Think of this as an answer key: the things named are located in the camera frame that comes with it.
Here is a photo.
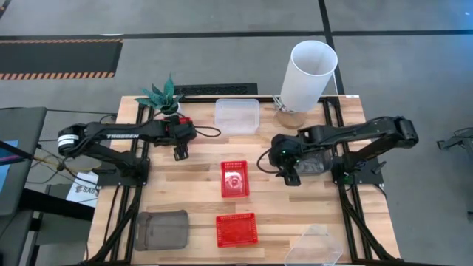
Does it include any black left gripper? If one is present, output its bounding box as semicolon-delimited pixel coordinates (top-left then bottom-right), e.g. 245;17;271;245
165;121;198;162

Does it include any yellow cable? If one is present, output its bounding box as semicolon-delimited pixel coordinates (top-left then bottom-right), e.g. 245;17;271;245
33;154;75;174

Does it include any green plant in white pot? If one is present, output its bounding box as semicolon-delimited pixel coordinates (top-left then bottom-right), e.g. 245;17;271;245
135;73;185;117

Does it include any black hazard striped floor mat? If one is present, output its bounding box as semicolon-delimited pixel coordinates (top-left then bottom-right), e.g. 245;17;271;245
0;38;124;81

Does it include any black aluminium extrusion frame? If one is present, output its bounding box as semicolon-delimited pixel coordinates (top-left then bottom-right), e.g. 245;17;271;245
83;95;404;266

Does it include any white shade lamp wooden base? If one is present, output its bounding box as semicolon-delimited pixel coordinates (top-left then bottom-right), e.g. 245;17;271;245
273;39;339;130

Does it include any black panel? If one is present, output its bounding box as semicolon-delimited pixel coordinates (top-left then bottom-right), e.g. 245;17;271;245
18;188;95;222

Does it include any black bar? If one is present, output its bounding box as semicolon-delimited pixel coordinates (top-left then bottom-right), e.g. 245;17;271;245
0;140;34;162

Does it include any black floor vent grille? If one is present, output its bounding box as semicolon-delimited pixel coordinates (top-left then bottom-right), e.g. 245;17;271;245
173;82;259;96

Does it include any black floor cable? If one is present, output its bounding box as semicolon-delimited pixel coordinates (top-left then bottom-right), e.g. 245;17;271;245
36;113;118;185

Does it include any white printed paper sheet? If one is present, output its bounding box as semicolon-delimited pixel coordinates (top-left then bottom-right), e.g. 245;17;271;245
66;171;100;208

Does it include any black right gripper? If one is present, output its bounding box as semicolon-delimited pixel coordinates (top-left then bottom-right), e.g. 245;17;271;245
275;158;301;187

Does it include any red plastic mesh basket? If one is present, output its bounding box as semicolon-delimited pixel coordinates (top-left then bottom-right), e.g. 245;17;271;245
166;116;192;127
220;160;251;200
215;212;259;248

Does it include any blue display screen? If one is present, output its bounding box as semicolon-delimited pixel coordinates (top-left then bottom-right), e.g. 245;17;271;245
0;139;19;195

